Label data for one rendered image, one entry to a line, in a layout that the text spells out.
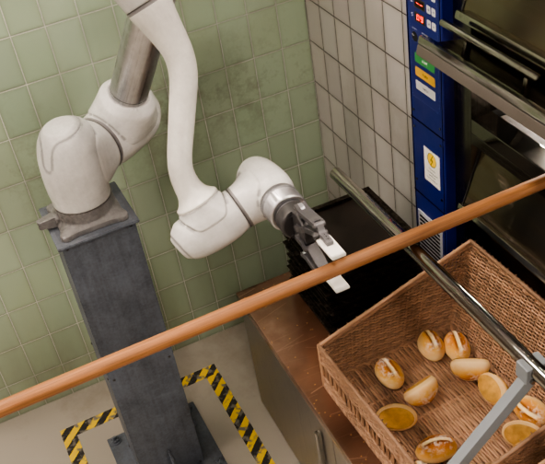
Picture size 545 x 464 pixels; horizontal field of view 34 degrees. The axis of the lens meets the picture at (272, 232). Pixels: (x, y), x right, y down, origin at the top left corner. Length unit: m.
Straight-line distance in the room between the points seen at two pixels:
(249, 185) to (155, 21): 0.40
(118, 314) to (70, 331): 0.72
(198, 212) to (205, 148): 1.06
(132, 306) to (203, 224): 0.63
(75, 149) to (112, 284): 0.41
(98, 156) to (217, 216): 0.47
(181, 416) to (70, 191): 0.89
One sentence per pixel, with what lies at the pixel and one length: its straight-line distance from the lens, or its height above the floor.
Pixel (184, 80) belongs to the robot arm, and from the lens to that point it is 1.88.
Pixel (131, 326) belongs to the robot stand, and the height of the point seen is 0.66.
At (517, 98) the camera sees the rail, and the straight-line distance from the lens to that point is 1.74.
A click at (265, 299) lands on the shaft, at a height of 1.20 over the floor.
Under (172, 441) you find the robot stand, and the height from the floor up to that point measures 0.16.
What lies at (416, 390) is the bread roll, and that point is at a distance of 2.23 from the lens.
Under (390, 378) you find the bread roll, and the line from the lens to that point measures 2.28.
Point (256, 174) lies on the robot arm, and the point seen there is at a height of 1.25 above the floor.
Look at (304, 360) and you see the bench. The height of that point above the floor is 0.58.
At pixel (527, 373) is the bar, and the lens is 1.56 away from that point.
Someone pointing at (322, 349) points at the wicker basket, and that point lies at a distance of 2.23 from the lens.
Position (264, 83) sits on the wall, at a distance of 2.93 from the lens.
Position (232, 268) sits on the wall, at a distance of 3.24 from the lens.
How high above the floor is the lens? 2.31
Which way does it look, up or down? 37 degrees down
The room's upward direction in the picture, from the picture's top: 10 degrees counter-clockwise
